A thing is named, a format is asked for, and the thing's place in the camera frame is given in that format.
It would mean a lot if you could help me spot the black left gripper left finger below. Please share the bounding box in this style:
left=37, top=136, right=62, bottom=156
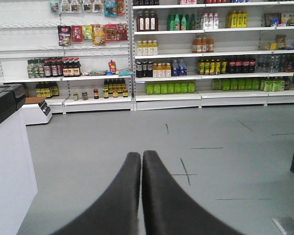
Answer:
left=53, top=152, right=141, bottom=235

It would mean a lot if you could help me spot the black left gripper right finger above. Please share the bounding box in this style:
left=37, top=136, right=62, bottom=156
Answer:
left=142, top=150, right=240, bottom=235

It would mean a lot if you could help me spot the metal floor socket plate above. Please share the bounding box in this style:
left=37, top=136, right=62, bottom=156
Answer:
left=272, top=217, right=294, bottom=235

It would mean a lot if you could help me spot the white floor appliance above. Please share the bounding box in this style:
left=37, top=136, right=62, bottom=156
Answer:
left=22, top=97, right=52, bottom=125

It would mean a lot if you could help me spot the white supermarket shelf unit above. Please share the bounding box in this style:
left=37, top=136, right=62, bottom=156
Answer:
left=0, top=0, right=294, bottom=115

